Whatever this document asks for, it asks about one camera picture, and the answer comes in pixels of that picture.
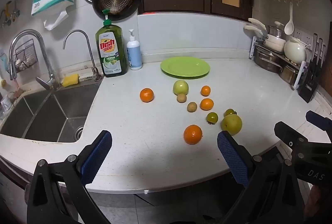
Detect white ladle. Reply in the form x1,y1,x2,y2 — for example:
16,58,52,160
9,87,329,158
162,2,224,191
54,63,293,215
284,2,294,35

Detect small steel pot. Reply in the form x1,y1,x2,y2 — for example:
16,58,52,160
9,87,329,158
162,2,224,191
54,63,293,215
279,63,301,86

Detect white saucepan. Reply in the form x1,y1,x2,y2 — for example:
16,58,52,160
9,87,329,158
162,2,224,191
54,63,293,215
244,25,286,53

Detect white kettle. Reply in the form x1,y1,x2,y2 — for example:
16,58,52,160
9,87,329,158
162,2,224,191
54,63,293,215
284,37,311,65

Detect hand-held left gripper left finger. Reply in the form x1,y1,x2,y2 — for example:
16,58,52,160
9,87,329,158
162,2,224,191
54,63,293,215
26,130,113,224

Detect steel sink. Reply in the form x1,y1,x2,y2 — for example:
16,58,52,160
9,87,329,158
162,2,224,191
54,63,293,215
0,83,101,143

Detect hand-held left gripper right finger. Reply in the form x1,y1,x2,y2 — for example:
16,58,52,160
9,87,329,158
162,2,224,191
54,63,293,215
217,131,304,224

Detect white pump bottle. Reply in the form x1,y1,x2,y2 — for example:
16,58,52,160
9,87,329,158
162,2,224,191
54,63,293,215
127,29,143,70

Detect large steel pot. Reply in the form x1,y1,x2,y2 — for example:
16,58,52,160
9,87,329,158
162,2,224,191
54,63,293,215
254,45,283,73

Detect large orange mandarin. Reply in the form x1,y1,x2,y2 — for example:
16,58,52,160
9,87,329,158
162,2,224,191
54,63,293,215
184,125,203,145

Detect white plastic bag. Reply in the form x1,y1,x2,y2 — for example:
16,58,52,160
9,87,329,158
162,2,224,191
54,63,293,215
44,5,69,31

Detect yellow sponge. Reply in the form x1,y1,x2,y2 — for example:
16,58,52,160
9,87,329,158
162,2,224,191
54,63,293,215
62,73,79,87

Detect black knife block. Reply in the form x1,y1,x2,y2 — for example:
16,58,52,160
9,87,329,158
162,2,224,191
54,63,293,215
298,33,327,103

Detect yellow-green pear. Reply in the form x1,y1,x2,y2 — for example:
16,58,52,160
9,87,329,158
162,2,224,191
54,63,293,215
221,114,243,136

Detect slim gooseneck faucet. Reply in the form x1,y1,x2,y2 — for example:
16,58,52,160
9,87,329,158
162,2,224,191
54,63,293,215
63,29,102,82

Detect large steel faucet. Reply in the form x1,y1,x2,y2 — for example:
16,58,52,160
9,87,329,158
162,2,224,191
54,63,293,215
9,29,61,91

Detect green plate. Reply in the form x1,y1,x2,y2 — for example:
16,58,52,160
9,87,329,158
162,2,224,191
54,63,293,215
160,56,211,80

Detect white wall outlets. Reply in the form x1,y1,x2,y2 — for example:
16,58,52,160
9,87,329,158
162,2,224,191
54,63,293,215
294,28,313,43

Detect wall water valves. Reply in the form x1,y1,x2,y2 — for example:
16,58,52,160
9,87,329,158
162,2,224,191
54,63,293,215
0,0,22,28

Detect large green apple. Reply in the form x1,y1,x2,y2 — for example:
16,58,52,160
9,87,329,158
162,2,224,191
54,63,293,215
173,80,189,95

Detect wire sink basket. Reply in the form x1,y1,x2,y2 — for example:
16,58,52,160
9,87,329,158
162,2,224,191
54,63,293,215
14,39,38,71

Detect lidded steel pot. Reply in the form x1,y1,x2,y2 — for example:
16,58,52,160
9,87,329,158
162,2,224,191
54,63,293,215
267,21,286,39

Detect white pan handle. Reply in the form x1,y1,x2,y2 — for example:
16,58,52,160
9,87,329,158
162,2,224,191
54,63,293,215
248,18,267,32

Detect steel pot rack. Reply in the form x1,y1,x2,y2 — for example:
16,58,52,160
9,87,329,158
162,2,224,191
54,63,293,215
249,36,309,91

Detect green dish soap bottle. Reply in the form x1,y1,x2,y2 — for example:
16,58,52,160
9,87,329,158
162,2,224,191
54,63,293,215
95,9,128,78

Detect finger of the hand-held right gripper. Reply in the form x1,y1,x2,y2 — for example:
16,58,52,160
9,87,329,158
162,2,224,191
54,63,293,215
274,121,332,162
306,110,332,133

